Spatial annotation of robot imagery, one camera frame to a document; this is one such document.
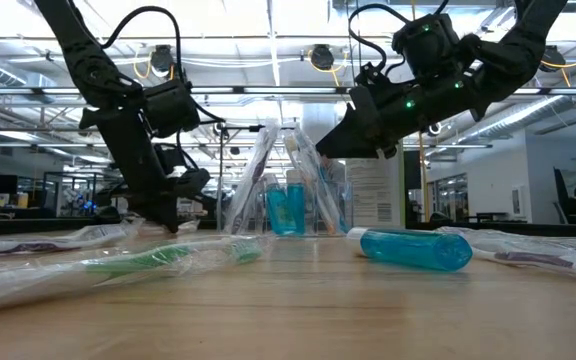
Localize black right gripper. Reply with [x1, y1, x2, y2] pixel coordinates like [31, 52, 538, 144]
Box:
[315, 62, 483, 161]

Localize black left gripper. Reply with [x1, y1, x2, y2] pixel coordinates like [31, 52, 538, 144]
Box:
[78, 107, 213, 235]

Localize green toothbrush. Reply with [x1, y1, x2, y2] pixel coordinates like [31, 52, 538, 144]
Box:
[0, 233, 272, 314]

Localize small blue mouthwash bottle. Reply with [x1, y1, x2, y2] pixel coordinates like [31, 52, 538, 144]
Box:
[286, 168, 308, 235]
[346, 226, 474, 273]
[264, 173, 297, 236]

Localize purple toothbrush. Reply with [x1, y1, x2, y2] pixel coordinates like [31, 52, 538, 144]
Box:
[223, 119, 283, 236]
[0, 222, 142, 257]
[437, 225, 576, 285]

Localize white wipes canister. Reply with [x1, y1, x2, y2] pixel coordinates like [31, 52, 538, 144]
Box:
[345, 144, 405, 230]

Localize black ceiling device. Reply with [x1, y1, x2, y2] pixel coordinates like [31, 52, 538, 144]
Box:
[540, 44, 565, 71]
[310, 43, 337, 71]
[150, 44, 175, 77]

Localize black office chair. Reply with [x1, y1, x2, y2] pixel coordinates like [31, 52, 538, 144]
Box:
[552, 167, 576, 225]

